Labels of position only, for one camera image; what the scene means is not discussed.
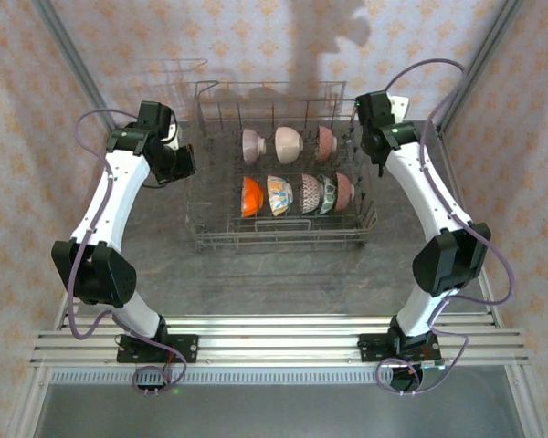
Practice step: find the brown leaf pattern bowl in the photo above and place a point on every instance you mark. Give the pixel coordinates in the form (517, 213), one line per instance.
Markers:
(310, 194)
(326, 143)

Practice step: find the pale purple bowl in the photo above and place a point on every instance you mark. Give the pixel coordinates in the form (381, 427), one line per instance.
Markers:
(251, 146)

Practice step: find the orange bowl white inside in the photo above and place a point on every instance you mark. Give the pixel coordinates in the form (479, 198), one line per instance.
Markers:
(252, 197)

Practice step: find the red-brown floral check bowl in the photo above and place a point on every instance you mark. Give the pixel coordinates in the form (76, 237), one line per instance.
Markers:
(344, 194)

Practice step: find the plain cream bowl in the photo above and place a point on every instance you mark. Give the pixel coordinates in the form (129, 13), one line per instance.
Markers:
(288, 145)

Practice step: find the green leaf pattern bowl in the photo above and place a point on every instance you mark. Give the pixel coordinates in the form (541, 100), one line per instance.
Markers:
(329, 198)

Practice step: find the yellow blue flower bowl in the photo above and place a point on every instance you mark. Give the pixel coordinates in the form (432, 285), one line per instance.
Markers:
(278, 196)

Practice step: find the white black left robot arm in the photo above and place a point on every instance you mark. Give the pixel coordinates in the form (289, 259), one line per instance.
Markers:
(109, 196)

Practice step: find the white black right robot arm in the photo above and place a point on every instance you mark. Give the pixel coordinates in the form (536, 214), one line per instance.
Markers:
(424, 182)

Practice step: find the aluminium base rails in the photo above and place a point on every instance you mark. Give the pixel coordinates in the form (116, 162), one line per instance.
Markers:
(278, 342)

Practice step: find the black electronics box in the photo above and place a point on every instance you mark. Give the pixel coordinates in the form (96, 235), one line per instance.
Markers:
(150, 381)
(431, 378)

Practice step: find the grey metal lower panel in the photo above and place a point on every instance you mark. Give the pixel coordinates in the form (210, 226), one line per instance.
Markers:
(274, 410)

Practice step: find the aluminium frame post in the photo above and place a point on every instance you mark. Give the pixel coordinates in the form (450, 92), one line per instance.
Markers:
(479, 59)
(73, 64)

